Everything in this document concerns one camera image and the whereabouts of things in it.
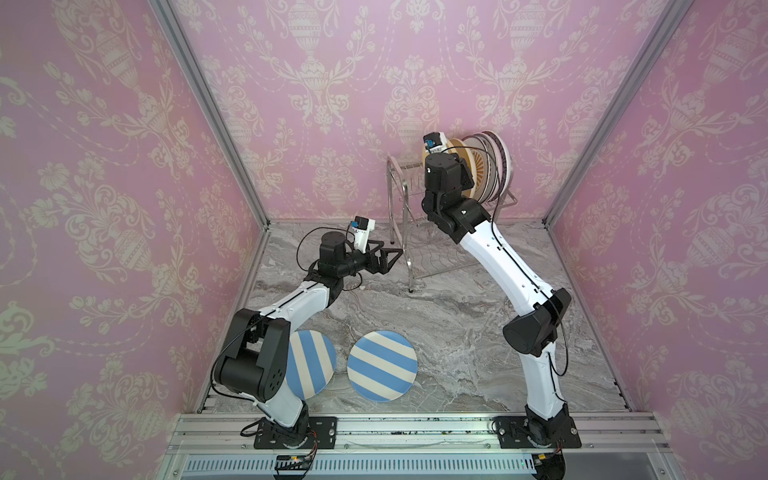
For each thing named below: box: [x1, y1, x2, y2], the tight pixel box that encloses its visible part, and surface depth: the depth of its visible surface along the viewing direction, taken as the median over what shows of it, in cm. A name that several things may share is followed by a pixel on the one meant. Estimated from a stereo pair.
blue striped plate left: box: [286, 330, 337, 400], surface depth 87 cm
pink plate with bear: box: [480, 133, 503, 205], surface depth 77 cm
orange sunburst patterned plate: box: [472, 137, 491, 202], surface depth 77 cm
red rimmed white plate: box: [472, 135, 498, 204], surface depth 77 cm
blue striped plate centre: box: [347, 330, 418, 403], surface depth 87 cm
